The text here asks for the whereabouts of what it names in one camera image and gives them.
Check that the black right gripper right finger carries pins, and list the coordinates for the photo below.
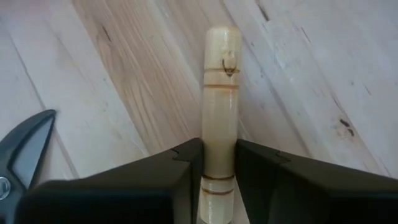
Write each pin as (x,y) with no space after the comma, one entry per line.
(311,199)

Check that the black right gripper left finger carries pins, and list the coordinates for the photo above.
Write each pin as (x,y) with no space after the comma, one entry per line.
(109,202)

